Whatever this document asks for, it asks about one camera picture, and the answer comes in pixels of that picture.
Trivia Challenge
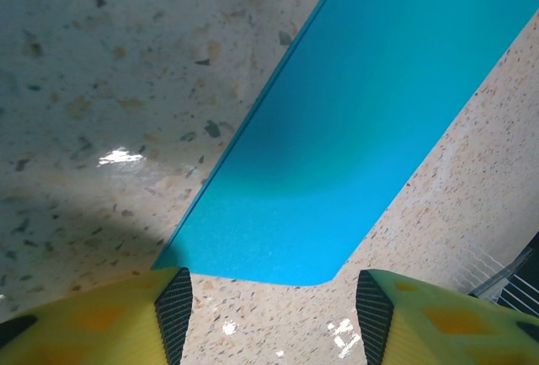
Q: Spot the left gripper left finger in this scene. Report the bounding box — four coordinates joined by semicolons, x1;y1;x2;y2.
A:
0;266;194;365

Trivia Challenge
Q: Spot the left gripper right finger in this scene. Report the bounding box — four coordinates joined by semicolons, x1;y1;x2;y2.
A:
355;269;539;365

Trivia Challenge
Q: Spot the blue cloth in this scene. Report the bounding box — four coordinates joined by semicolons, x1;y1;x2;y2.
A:
151;0;539;288

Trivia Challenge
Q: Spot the aluminium mounting rail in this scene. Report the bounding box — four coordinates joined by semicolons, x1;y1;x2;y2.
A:
467;229;539;319

